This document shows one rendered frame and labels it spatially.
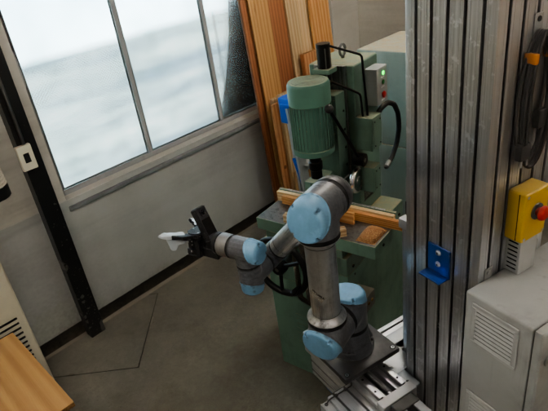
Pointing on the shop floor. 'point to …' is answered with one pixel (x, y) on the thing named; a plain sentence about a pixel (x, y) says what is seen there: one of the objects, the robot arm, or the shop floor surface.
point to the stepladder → (293, 145)
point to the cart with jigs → (27, 381)
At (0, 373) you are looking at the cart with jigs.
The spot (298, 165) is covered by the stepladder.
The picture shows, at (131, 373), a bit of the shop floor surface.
